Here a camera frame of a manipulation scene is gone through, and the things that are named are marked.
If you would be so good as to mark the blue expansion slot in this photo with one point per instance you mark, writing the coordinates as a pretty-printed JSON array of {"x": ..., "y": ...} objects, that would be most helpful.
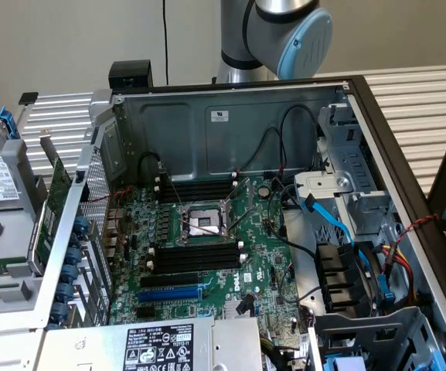
[{"x": 168, "y": 296}]

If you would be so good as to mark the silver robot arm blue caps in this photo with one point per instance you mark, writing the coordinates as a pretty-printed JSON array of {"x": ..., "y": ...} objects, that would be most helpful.
[{"x": 253, "y": 31}]

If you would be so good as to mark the round coin battery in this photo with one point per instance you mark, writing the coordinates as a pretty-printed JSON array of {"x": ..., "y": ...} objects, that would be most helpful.
[{"x": 263, "y": 191}]

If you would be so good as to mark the blue card retention clip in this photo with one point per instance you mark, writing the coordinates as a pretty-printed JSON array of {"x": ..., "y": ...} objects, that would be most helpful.
[
  {"x": 69, "y": 273},
  {"x": 80, "y": 225},
  {"x": 65, "y": 291},
  {"x": 73, "y": 257},
  {"x": 58, "y": 312}
]

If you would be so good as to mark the dark grey drive cage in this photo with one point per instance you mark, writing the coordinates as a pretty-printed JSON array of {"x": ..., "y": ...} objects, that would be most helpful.
[{"x": 361, "y": 328}]

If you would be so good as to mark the green Dell motherboard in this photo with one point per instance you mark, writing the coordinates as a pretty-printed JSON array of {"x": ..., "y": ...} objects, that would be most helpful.
[{"x": 215, "y": 305}]

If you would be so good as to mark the green graphics card metal bracket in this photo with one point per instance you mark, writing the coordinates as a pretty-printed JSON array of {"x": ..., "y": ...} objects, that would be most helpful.
[{"x": 58, "y": 181}]

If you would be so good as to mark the black fan shroud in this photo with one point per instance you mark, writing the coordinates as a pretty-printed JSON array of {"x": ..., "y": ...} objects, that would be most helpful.
[{"x": 334, "y": 270}]

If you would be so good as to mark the blue plastic disk rail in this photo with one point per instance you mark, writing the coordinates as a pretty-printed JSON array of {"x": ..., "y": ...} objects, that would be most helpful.
[{"x": 8, "y": 123}]

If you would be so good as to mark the black box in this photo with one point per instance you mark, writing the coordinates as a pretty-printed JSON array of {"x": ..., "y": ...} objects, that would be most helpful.
[{"x": 130, "y": 75}]

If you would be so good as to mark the grey metal disk bay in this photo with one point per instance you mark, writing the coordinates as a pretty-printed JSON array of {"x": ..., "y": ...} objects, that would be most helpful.
[{"x": 323, "y": 185}]

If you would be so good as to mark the black table end cap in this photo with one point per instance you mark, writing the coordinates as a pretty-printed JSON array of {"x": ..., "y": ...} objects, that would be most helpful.
[{"x": 28, "y": 98}]

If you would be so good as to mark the silver chipset heatsink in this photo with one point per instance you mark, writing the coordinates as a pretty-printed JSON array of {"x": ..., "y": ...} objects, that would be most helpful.
[{"x": 230, "y": 309}]

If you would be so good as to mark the blue plastic drive bracket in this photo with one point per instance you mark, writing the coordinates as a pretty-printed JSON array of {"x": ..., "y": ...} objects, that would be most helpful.
[{"x": 344, "y": 364}]

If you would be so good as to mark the short black expansion slot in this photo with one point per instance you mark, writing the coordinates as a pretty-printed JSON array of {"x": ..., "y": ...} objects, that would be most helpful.
[{"x": 145, "y": 313}]

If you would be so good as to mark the open grey PC case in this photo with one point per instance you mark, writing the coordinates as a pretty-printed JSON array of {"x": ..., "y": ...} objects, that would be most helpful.
[{"x": 253, "y": 147}]

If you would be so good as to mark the CPU socket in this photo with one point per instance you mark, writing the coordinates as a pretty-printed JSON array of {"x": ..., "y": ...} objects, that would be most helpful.
[{"x": 201, "y": 216}]

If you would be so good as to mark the grey power supply with label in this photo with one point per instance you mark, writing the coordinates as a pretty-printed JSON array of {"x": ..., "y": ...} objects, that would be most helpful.
[{"x": 91, "y": 348}]

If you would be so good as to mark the long black expansion slot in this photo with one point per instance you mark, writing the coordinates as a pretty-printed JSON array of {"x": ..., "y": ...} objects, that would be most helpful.
[{"x": 168, "y": 281}]

